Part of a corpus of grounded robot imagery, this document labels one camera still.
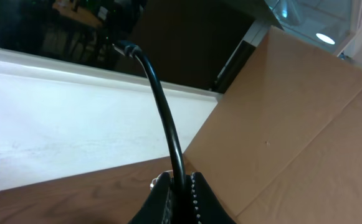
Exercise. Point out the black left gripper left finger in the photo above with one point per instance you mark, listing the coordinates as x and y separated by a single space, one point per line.
154 208

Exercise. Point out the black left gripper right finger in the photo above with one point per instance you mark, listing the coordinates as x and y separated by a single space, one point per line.
203 206

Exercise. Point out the brown cardboard box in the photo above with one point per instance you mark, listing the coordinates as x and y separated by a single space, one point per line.
284 143

